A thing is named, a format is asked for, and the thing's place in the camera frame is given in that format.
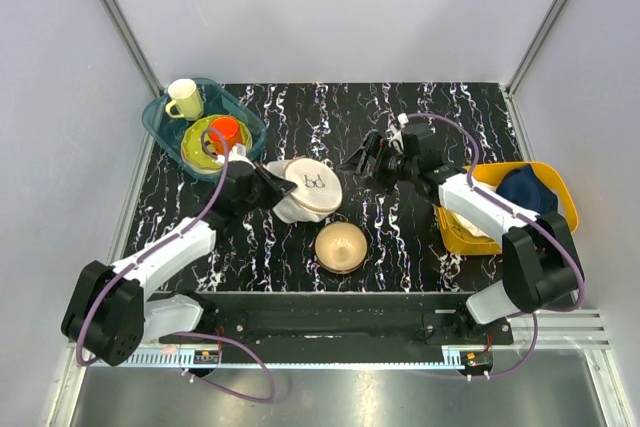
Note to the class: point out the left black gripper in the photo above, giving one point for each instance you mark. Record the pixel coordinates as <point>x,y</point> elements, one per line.
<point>276,187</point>

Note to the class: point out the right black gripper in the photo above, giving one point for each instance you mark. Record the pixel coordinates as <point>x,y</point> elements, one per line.
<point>379,149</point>

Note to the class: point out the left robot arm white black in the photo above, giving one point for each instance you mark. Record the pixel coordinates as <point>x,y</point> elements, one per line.
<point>111,311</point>

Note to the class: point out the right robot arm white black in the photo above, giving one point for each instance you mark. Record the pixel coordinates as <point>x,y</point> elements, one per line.
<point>542,264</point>

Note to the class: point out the orange cup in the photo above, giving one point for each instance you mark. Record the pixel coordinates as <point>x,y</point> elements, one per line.
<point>224,130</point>

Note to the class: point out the yellow-green plate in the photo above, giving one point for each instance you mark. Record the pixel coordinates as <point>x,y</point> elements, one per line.
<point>206,160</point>

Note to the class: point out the yellow plastic basket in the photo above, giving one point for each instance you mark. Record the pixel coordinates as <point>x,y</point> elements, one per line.
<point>460,241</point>

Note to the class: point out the white cloth in basket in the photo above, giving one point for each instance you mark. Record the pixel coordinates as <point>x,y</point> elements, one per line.
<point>467,227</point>

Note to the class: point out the teal plastic bin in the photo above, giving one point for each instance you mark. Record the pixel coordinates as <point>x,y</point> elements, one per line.
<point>180,139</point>

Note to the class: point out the pale yellow mug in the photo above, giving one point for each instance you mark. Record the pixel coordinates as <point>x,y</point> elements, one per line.
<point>185,100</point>

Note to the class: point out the navy blue garment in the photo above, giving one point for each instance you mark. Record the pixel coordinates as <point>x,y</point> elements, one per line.
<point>523,188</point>

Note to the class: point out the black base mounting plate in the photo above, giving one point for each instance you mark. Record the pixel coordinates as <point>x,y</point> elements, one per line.
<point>363,319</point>

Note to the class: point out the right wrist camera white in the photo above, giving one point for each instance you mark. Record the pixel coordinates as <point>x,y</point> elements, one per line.
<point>394,132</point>

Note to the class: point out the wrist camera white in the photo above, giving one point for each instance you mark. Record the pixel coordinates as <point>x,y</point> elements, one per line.
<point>394,132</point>
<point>238,153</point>

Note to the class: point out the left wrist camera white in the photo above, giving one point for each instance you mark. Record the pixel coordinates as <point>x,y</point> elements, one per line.
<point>238,153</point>

